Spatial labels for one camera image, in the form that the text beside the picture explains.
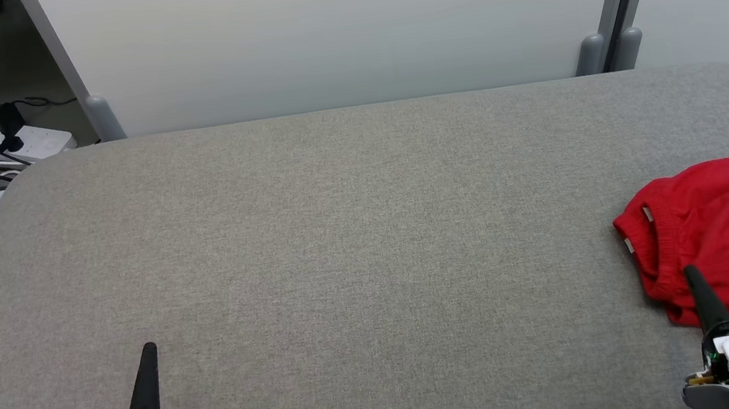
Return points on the black power adapter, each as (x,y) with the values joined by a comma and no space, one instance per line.
(7,118)

